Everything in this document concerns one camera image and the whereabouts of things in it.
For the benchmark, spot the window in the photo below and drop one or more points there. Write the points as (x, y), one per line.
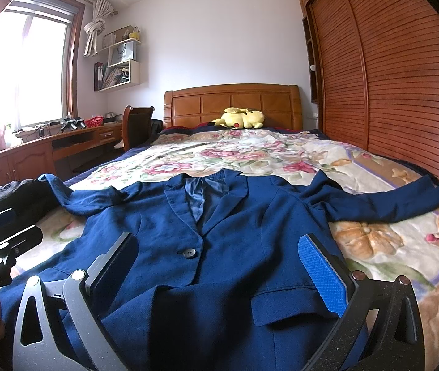
(39, 49)

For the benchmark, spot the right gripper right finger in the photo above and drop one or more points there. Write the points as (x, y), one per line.
(379, 326)

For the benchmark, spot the red basket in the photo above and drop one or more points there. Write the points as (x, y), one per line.
(94, 121)

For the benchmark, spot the floral quilt bedspread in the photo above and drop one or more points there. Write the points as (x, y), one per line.
(382, 251)

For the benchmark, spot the louvered wooden wardrobe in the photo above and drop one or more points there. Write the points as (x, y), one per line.
(375, 75)

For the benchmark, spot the tied white curtain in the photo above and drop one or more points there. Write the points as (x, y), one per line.
(102, 9)

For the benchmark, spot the navy blue suit jacket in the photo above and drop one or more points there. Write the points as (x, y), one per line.
(217, 283)

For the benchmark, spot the black folded garment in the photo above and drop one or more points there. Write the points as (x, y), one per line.
(31, 199)

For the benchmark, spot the wooden desk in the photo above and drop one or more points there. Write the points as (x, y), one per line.
(53, 154)

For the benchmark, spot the yellow plush toy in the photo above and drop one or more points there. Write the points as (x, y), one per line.
(239, 118)

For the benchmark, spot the wooden chair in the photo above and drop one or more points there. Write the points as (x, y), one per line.
(136, 127)

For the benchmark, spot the black binoculars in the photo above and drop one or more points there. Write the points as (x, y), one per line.
(72, 123)

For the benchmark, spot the white wall shelf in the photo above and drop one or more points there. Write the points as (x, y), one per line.
(119, 66)

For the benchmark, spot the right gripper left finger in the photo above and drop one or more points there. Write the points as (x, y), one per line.
(41, 341)

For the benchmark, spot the wooden bed headboard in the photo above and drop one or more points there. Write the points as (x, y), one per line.
(280, 104)

